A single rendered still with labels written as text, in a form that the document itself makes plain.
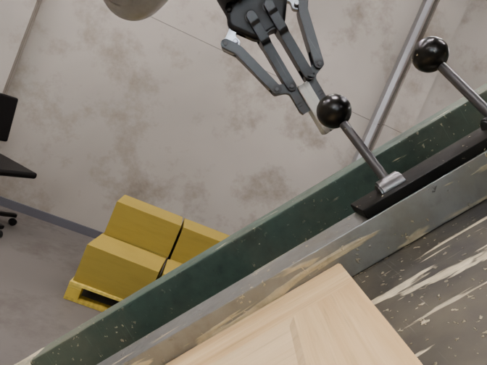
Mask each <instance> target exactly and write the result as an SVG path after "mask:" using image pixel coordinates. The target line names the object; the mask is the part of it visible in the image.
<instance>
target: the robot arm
mask: <svg viewBox="0 0 487 365"><path fill-rule="evenodd" d="M167 1H168V0H104V3H105V4H106V5H107V7H108V8H109V9H110V11H111V12H112V13H114V14H115V15H116V16H118V17H120V18H122V19H124V20H129V21H139V20H145V19H146V18H148V17H150V16H152V15H153V14H155V13H156V12H158V11H159V10H160V9H161V8H162V7H163V6H164V5H165V4H166V3H167ZM308 1H309V0H217V2H218V4H219V5H220V7H221V9H222V10H223V12H224V13H225V16H226V17H227V23H228V29H229V31H228V33H227V35H226V37H225V39H223V40H222V41H221V46H222V50H223V51H224V52H225V53H226V54H229V55H231V56H234V57H235V58H236V59H237V60H238V61H239V62H240V63H242V65H243V66H244V67H245V68H246V69H247V70H248V71H250V73H251V74H252V75H253V76H255V78H256V79H258V81H259V82H260V83H261V84H262V85H263V86H264V87H265V88H266V89H267V90H268V91H269V92H270V93H271V94H272V95H273V96H281V95H288V96H290V98H291V100H292V102H293V103H294V105H295V106H296V108H297V109H298V111H299V113H300V114H302V115H304V114H306V113H307V112H309V114H310V116H311V118H312V119H313V121H314V123H315V124H316V126H317V128H318V130H319V131H320V133H321V135H325V134H328V133H329V132H330V131H332V130H335V129H331V128H328V127H325V126H324V125H322V124H321V123H320V122H319V120H318V118H317V112H316V110H317V105H318V103H319V102H320V100H321V99H322V98H323V97H325V96H326V95H325V93H324V91H323V89H322V88H321V86H320V84H319V83H318V81H317V78H316V77H317V73H318V72H319V71H320V70H321V68H322V67H323V66H324V61H323V57H322V54H321V50H320V47H319V43H318V41H317V36H316V34H315V29H314V27H313V24H312V20H311V17H310V14H309V10H308ZM287 4H290V6H291V10H292V11H293V12H296V16H297V20H298V24H299V28H300V31H301V34H302V38H303V40H304V45H305V47H306V50H307V54H308V57H309V61H310V64H311V66H309V64H308V62H307V60H306V59H305V57H304V55H303V54H302V52H301V50H300V49H299V47H298V45H297V44H296V42H295V40H294V38H293V37H292V35H291V34H290V32H289V30H288V27H287V25H286V23H285V20H286V6H287ZM272 34H275V36H276V38H277V39H278V40H279V41H280V43H281V45H282V46H283V48H284V49H285V51H286V53H287V55H288V57H289V58H290V60H291V61H292V63H293V65H294V67H295V68H296V70H297V72H298V73H299V75H300V77H301V78H302V80H303V81H304V83H303V84H301V85H299V86H298V87H296V83H295V82H294V79H293V78H292V77H291V74H290V73H289V71H288V69H287V68H286V66H285V65H284V63H283V61H282V59H281V58H280V56H279V54H278V52H277V51H276V49H275V47H274V46H273V44H272V42H271V40H270V37H269V35H272ZM236 35H239V36H241V37H243V38H246V39H248V40H250V41H253V42H257V44H258V46H259V47H260V49H261V50H262V51H263V53H264V55H265V56H266V58H267V60H268V62H269V63H270V65H271V67H272V68H273V70H274V72H275V74H276V75H277V76H278V79H279V81H280V82H281V84H280V85H279V84H278V83H277V82H276V81H275V80H274V79H273V78H272V77H271V76H270V75H269V74H268V73H267V72H266V71H265V70H264V69H263V68H262V67H261V65H260V64H259V63H258V62H257V61H256V60H255V59H254V58H253V57H252V56H251V55H250V54H249V53H248V52H247V51H246V50H245V49H244V48H243V47H242V46H241V42H240V40H239V39H238V38H237V37H236Z"/></svg>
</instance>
